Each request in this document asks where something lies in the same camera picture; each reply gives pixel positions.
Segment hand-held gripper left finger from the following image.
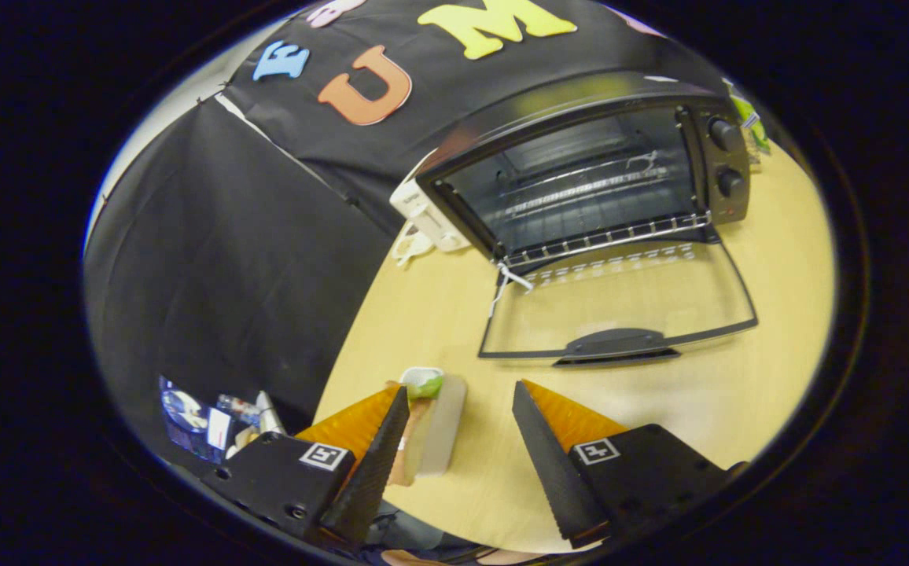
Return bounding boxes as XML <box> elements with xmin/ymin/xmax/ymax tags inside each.
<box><xmin>201</xmin><ymin>384</ymin><xmax>410</xmax><ymax>551</ymax></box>

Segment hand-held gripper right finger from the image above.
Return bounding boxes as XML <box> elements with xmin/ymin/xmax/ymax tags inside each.
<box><xmin>512</xmin><ymin>379</ymin><xmax>748</xmax><ymax>549</ymax></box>

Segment sandwich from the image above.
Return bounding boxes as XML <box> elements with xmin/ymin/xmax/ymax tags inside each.
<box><xmin>388</xmin><ymin>366</ymin><xmax>468</xmax><ymax>487</ymax></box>

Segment black toaster oven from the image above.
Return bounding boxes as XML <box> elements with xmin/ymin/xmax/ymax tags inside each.
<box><xmin>415</xmin><ymin>72</ymin><xmax>760</xmax><ymax>369</ymax></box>

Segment white pop-up toaster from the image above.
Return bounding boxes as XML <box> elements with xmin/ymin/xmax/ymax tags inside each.
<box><xmin>389</xmin><ymin>179</ymin><xmax>471</xmax><ymax>254</ymax></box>

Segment person's grey clothing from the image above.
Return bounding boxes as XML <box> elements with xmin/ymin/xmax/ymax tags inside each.
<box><xmin>364</xmin><ymin>503</ymin><xmax>463</xmax><ymax>555</ymax></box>

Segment blue plastic packaging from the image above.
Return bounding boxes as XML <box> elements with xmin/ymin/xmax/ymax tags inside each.
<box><xmin>160</xmin><ymin>376</ymin><xmax>231</xmax><ymax>465</ymax></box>

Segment green label plastic bottle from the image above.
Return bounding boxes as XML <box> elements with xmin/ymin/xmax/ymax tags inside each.
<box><xmin>726</xmin><ymin>79</ymin><xmax>771</xmax><ymax>166</ymax></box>

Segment white string tie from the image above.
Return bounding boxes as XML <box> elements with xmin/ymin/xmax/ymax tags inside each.
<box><xmin>490</xmin><ymin>263</ymin><xmax>534</xmax><ymax>315</ymax></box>

